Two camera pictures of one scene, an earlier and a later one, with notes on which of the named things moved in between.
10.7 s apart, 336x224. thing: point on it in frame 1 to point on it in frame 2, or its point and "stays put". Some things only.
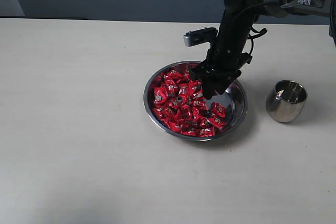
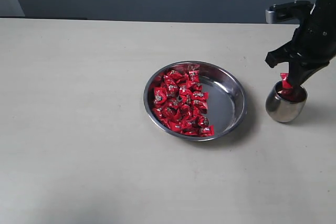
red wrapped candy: x=175 y=75 stays put
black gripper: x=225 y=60 to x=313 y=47
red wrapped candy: x=160 y=96 stays put
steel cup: x=285 y=102 stays put
